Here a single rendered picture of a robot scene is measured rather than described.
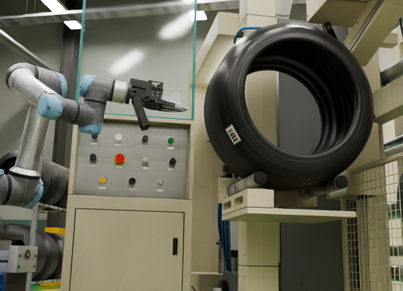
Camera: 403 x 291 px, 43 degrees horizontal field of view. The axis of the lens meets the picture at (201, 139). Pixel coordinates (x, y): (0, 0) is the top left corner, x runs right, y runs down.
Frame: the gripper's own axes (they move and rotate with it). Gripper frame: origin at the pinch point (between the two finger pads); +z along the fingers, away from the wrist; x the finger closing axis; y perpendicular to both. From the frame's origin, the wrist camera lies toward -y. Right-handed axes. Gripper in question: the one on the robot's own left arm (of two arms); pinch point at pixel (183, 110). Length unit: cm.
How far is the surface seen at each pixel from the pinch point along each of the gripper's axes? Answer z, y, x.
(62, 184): -75, 17, 419
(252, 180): 24.6, -21.4, -8.5
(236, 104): 15.3, 1.7, -12.3
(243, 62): 15.7, 16.3, -12.4
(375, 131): 81, 13, 19
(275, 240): 46, -37, 26
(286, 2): 53, 92, 72
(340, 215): 55, -28, -11
